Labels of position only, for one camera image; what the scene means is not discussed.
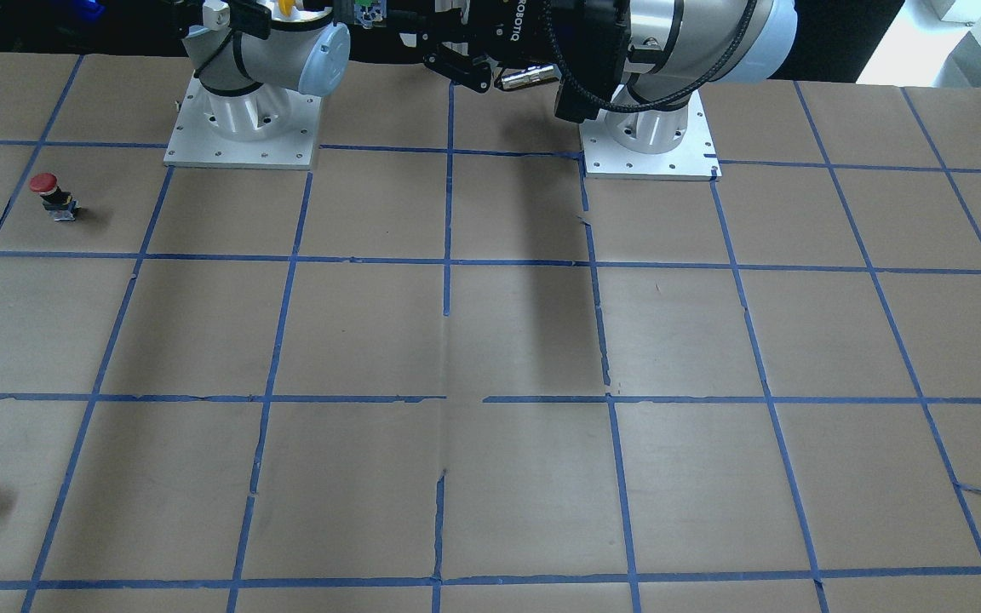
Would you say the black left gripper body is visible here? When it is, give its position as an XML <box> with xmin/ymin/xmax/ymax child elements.
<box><xmin>388</xmin><ymin>1</ymin><xmax>630</xmax><ymax>95</ymax></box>

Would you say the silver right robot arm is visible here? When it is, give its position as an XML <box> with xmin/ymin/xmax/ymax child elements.
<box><xmin>171</xmin><ymin>1</ymin><xmax>352</xmax><ymax>142</ymax></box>

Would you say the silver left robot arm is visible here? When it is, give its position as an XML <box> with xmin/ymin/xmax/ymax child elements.
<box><xmin>354</xmin><ymin>1</ymin><xmax>798</xmax><ymax>137</ymax></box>

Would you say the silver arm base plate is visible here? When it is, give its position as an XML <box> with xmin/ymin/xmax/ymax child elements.
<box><xmin>163</xmin><ymin>78</ymin><xmax>324</xmax><ymax>171</ymax></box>
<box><xmin>580</xmin><ymin>92</ymin><xmax>723</xmax><ymax>181</ymax></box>

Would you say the red mushroom push button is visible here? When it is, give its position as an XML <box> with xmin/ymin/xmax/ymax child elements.
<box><xmin>28</xmin><ymin>172</ymin><xmax>78</xmax><ymax>222</ymax></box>

